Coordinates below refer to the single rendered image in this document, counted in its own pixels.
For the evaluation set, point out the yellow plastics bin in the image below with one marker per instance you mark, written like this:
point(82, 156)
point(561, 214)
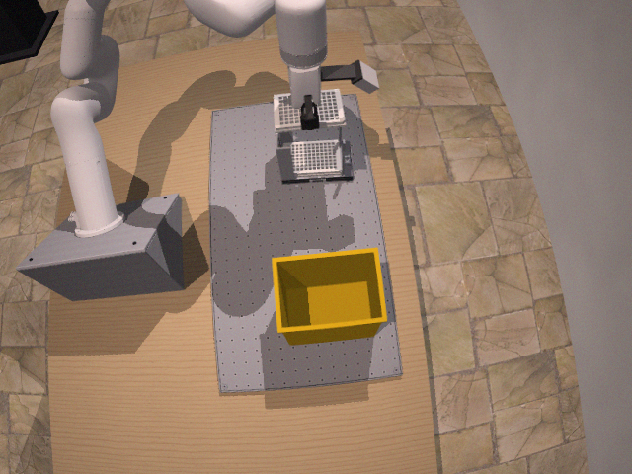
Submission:
point(328, 295)

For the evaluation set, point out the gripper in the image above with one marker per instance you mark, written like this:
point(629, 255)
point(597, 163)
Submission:
point(306, 81)

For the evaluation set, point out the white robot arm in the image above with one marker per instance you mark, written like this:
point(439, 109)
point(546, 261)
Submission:
point(85, 53)

